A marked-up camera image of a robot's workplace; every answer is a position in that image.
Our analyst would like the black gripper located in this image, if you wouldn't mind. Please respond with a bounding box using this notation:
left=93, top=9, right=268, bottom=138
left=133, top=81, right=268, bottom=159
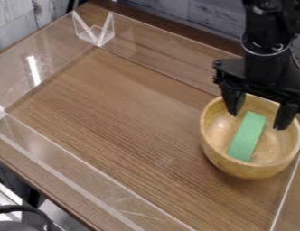
left=212, top=55, right=300, bottom=130

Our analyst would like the green rectangular block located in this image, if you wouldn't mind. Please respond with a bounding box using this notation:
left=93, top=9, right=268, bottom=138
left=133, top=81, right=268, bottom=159
left=227, top=111, right=267, bottom=162

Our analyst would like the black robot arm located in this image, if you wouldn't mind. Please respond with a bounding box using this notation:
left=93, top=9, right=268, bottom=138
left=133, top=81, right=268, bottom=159
left=212, top=0, right=300, bottom=130

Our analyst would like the brown wooden bowl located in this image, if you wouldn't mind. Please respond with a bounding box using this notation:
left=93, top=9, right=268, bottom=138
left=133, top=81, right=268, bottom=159
left=199, top=95, right=300, bottom=180

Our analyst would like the clear acrylic tray wall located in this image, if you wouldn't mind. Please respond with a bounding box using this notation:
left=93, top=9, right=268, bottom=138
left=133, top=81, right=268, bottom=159
left=0, top=5, right=300, bottom=231

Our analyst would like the clear acrylic corner bracket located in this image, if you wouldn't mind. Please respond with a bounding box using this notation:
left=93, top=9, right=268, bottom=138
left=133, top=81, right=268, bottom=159
left=71, top=11, right=115, bottom=47

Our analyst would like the black cable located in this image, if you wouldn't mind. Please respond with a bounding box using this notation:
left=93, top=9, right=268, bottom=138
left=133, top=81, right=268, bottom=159
left=0, top=205, right=55, bottom=231

